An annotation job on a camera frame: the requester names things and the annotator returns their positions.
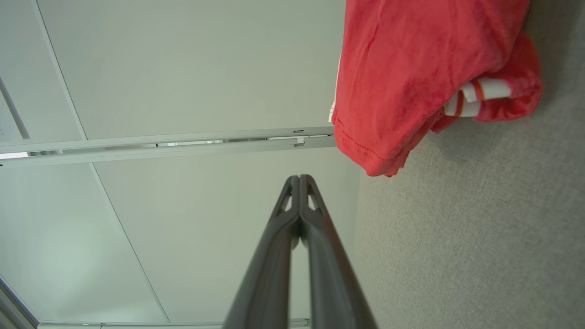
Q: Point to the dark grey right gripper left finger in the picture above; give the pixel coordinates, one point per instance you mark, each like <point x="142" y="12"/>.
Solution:
<point x="269" y="274"/>

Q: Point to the red Bulls shorts white trim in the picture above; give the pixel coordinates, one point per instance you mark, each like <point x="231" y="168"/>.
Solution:
<point x="402" y="68"/>

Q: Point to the grey partition post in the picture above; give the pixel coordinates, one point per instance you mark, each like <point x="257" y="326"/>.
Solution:
<point x="91" y="143"/>
<point x="183" y="325"/>
<point x="91" y="156"/>

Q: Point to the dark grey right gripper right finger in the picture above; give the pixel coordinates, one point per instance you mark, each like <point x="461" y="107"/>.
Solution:
<point x="333" y="283"/>

